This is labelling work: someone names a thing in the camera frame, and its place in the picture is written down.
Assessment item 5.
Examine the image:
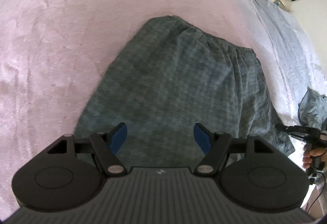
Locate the black cable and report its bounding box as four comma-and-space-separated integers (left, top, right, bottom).
305, 170, 327, 210

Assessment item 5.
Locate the white grey bed sheet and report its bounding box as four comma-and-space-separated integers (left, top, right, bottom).
234, 0, 327, 127

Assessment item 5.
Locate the person's right hand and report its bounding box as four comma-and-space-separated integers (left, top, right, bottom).
303, 145, 327, 169

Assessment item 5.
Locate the pink bed blanket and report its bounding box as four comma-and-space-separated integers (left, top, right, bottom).
0, 0, 297, 217

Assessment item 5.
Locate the crumpled grey cloth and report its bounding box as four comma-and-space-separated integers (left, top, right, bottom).
298, 88, 327, 131

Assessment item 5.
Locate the dark green plaid garment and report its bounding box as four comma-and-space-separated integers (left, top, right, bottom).
74, 16, 294, 168

